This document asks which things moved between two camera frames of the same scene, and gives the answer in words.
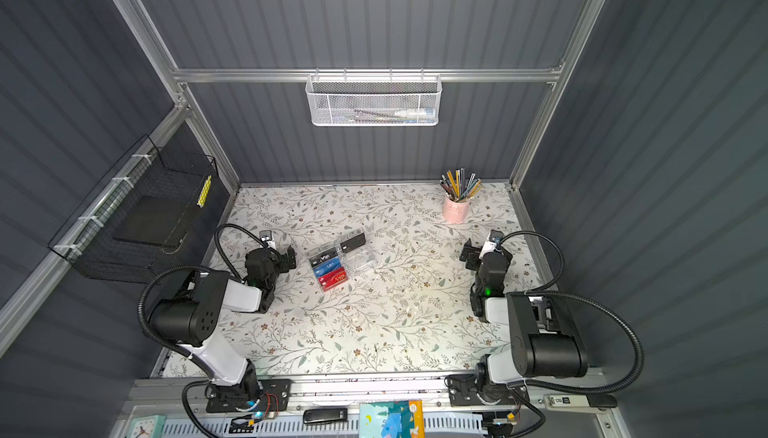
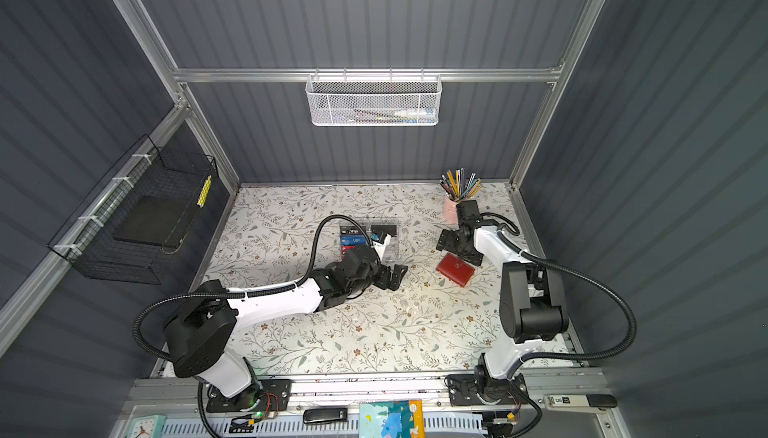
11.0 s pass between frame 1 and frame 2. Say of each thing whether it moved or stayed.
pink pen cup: stayed
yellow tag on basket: stayed
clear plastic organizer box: moved
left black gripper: moved
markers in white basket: stayed
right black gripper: moved
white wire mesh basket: stayed
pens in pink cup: stayed
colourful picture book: stayed
